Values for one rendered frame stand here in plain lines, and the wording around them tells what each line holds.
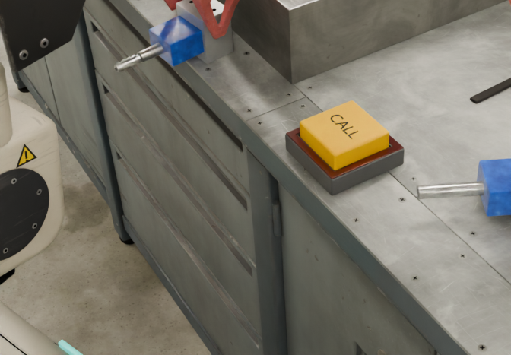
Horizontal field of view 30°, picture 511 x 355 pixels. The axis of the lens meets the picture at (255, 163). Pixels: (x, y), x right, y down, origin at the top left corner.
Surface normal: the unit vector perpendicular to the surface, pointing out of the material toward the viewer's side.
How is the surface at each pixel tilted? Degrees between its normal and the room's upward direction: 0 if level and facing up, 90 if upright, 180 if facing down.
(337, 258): 90
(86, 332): 0
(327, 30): 90
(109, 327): 0
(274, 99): 0
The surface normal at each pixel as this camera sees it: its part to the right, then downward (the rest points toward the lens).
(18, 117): 0.04, -0.83
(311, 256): -0.86, 0.36
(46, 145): 0.76, 0.39
